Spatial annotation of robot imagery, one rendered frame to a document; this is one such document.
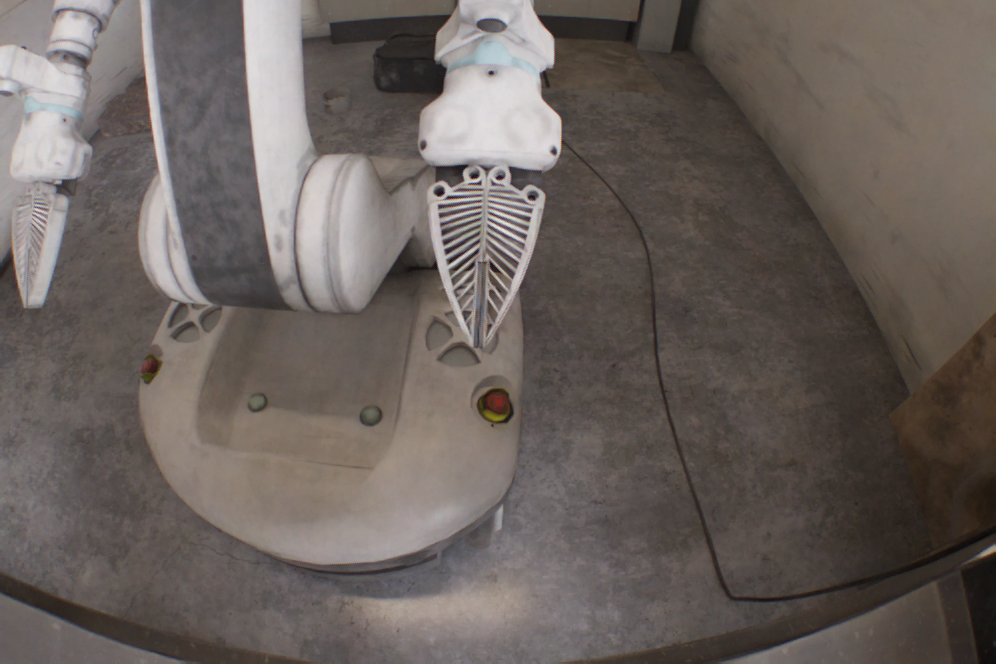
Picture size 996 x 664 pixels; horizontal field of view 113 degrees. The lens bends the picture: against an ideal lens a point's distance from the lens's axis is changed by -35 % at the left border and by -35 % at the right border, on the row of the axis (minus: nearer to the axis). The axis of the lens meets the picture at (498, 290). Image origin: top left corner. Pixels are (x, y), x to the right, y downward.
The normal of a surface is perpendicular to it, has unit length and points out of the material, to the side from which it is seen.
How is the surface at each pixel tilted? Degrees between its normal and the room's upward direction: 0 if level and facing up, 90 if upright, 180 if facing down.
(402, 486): 35
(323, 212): 26
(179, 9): 70
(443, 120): 43
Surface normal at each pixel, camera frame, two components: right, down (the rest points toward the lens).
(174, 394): 0.02, -0.63
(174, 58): -0.04, 0.50
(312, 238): 0.00, 0.08
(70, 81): 0.85, 0.04
